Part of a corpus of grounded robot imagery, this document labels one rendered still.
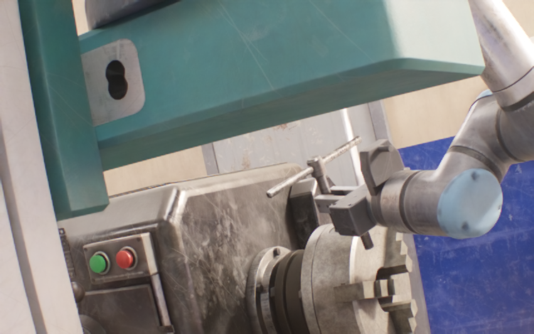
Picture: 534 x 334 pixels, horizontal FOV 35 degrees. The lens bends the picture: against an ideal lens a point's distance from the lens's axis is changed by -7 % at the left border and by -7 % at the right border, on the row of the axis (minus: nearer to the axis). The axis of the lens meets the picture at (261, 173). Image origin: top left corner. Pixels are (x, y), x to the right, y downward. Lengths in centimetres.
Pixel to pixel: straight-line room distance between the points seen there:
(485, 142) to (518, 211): 330
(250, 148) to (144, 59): 453
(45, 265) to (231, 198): 112
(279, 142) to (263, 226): 330
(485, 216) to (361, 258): 31
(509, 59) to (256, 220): 65
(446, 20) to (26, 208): 22
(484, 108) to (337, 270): 36
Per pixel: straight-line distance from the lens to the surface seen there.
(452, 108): 454
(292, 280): 147
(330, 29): 37
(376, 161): 126
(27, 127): 41
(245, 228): 152
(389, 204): 124
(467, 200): 115
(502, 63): 108
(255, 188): 157
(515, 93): 109
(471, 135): 121
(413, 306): 149
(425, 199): 118
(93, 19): 45
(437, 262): 464
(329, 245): 142
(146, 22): 42
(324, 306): 139
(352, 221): 128
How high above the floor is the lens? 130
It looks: 1 degrees up
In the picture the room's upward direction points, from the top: 12 degrees counter-clockwise
